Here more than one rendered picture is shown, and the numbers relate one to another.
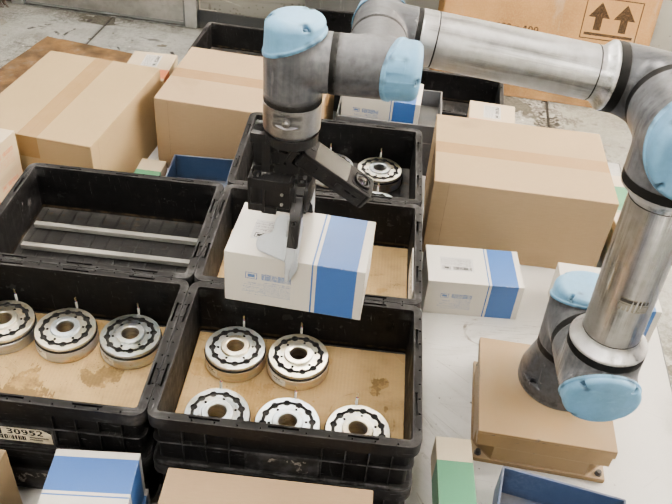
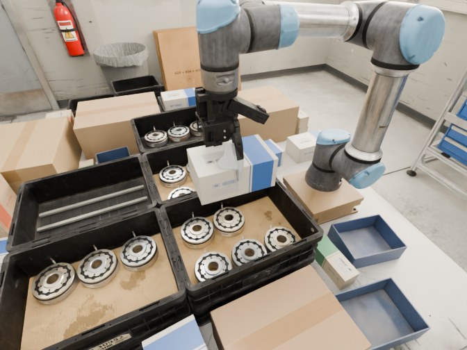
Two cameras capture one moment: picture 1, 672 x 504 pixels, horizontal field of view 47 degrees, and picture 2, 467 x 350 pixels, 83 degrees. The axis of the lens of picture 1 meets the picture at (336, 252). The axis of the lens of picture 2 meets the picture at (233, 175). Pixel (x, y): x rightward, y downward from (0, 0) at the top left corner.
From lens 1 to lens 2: 0.58 m
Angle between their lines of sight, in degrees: 20
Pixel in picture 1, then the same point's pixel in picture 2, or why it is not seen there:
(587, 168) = (278, 98)
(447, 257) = not seen: hidden behind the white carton
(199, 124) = (103, 135)
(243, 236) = (201, 166)
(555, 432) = (339, 200)
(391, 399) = (278, 218)
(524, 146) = (250, 97)
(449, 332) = not seen: hidden behind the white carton
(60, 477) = not seen: outside the picture
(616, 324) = (376, 140)
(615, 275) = (376, 117)
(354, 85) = (265, 39)
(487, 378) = (299, 191)
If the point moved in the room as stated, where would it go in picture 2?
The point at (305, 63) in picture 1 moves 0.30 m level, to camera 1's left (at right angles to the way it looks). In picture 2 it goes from (235, 29) to (32, 53)
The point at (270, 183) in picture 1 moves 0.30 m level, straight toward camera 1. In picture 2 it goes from (218, 125) to (328, 219)
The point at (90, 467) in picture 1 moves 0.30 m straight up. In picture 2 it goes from (170, 341) to (137, 268)
